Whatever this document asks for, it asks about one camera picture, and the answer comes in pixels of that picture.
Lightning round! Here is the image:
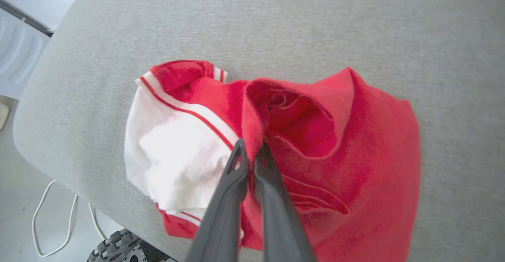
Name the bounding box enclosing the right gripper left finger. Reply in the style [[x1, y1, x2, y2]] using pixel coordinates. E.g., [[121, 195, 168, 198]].
[[185, 138, 249, 262]]

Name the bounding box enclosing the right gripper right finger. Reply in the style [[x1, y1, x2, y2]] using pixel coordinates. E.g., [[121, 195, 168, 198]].
[[254, 141, 318, 262]]

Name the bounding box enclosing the red and white garment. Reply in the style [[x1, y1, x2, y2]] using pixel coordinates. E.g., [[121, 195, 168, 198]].
[[124, 59, 422, 262]]

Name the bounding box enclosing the black knobby wheel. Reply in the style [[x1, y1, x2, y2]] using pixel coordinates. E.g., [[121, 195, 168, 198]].
[[86, 228, 179, 262]]

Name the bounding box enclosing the grey-green fabric sofa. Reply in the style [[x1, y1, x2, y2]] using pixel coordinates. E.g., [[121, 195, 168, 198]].
[[12, 0, 505, 262]]

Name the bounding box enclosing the small beige floor object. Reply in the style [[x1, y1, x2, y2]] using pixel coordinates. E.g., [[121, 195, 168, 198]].
[[0, 102, 11, 131]]

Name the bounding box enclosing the white ridged panel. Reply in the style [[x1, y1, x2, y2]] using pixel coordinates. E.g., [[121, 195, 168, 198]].
[[0, 9, 51, 100]]

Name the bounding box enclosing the dark baseboard strip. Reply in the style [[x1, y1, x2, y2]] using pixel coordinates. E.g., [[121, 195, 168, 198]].
[[0, 0, 54, 38]]

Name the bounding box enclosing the thin white floor cable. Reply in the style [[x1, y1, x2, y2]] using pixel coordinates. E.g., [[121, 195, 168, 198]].
[[31, 180, 108, 257]]

